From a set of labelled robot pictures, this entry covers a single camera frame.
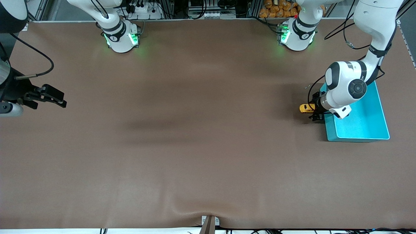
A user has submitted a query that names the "pile of orange objects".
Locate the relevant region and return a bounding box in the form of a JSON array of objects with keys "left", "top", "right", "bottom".
[{"left": 259, "top": 0, "right": 300, "bottom": 19}]

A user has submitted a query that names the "grey bracket with brown post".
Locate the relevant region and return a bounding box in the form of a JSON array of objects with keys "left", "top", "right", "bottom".
[{"left": 199, "top": 215, "right": 220, "bottom": 234}]

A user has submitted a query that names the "white power strip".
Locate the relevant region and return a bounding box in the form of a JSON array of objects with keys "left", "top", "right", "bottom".
[{"left": 125, "top": 0, "right": 163, "bottom": 20}]

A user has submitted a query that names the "aluminium frame post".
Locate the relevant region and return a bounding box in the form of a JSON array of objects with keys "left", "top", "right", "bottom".
[
  {"left": 162, "top": 0, "right": 176, "bottom": 19},
  {"left": 247, "top": 0, "right": 262, "bottom": 18}
]

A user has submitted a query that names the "teal plastic bin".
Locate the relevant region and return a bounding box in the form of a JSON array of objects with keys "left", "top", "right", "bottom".
[{"left": 320, "top": 81, "right": 390, "bottom": 143}]

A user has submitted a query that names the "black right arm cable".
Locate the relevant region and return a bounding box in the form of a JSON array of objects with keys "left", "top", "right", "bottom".
[{"left": 9, "top": 32, "right": 54, "bottom": 80}]

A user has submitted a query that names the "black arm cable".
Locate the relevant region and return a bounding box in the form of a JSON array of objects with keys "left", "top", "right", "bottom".
[
  {"left": 307, "top": 0, "right": 389, "bottom": 112},
  {"left": 9, "top": 32, "right": 54, "bottom": 80}
]

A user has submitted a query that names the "white terminal strip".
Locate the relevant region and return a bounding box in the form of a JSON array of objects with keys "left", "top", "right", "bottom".
[{"left": 201, "top": 11, "right": 226, "bottom": 19}]

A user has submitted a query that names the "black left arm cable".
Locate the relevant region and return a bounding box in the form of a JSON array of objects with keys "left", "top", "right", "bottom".
[{"left": 307, "top": 0, "right": 389, "bottom": 112}]

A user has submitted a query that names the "brown table mat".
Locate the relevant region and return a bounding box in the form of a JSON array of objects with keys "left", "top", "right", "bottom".
[{"left": 0, "top": 18, "right": 416, "bottom": 229}]

